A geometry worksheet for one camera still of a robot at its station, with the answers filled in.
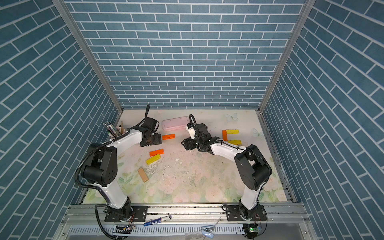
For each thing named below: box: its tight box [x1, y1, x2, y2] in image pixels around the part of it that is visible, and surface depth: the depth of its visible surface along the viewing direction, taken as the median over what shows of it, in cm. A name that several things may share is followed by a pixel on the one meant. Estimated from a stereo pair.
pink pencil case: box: [162, 116, 189, 131], surface depth 110 cm
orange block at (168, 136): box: [162, 134, 176, 141], surface depth 105 cm
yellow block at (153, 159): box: [146, 154, 161, 165], surface depth 95 cm
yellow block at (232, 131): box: [226, 129, 240, 134], surface depth 108 cm
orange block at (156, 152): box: [149, 148, 165, 157], surface depth 97 cm
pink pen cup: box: [109, 126, 126, 139], surface depth 96 cm
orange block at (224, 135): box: [222, 130, 228, 141], surface depth 108 cm
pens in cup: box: [102, 120, 124, 138], surface depth 94 cm
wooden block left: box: [137, 167, 149, 183], surface depth 88 cm
